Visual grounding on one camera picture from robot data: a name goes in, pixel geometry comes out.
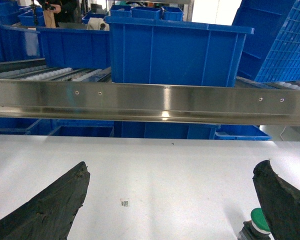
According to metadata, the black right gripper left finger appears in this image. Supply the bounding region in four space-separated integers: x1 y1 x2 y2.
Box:
0 161 91 240

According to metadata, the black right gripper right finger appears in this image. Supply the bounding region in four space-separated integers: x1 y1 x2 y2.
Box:
252 160 300 240

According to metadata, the green push button switch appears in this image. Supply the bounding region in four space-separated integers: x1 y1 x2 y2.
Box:
237 207 271 240

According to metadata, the small tag sticker on table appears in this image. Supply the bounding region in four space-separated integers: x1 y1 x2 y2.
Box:
120 198 130 207

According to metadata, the tilted blue crate right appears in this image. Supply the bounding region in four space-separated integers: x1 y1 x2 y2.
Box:
232 0 300 83

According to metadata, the blue bin left of centre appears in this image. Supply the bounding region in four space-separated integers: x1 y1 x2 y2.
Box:
37 27 111 69

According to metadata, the large blue plastic bin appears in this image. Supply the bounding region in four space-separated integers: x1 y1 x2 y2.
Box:
106 16 254 87

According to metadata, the person in dark clothes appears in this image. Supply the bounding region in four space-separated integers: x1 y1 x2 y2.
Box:
38 0 78 28

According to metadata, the stainless steel shelf rail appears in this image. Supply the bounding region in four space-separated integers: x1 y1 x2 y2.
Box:
0 79 300 126

